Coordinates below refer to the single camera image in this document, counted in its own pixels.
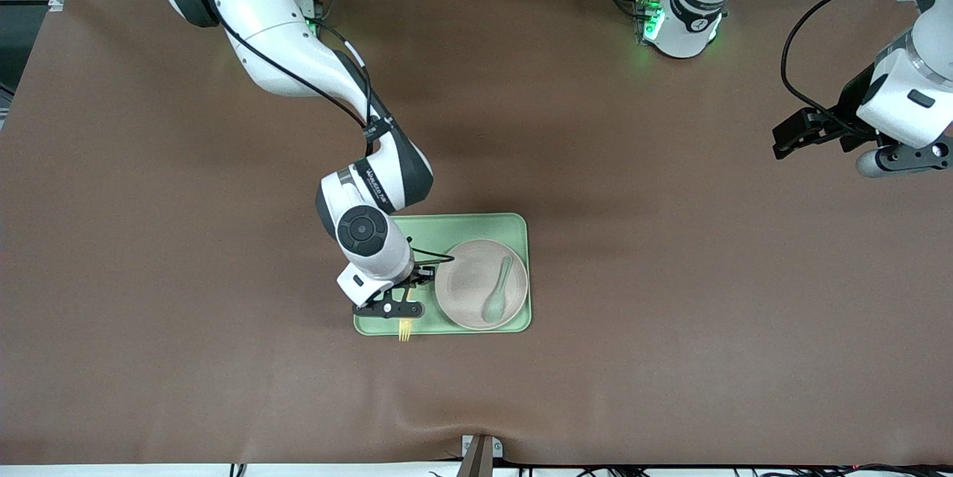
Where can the beige round plate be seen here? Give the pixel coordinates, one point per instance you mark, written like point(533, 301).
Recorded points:
point(465, 283)

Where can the pale green plastic spoon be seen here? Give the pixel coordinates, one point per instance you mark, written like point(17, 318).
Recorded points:
point(493, 307)

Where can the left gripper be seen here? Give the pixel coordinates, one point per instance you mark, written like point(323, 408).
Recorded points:
point(847, 117)

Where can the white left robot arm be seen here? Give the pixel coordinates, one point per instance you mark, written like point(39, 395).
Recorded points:
point(681, 19)

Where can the grey metal clamp bracket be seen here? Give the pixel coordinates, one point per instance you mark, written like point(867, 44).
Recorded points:
point(482, 455)

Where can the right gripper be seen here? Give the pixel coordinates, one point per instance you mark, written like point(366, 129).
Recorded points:
point(421, 277)

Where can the yellow plastic fork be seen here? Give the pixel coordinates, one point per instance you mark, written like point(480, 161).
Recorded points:
point(406, 330)

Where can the light green rectangular tray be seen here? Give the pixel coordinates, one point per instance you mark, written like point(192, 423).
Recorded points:
point(484, 228)

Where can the brown table mat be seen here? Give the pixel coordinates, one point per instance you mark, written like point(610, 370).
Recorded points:
point(223, 350)

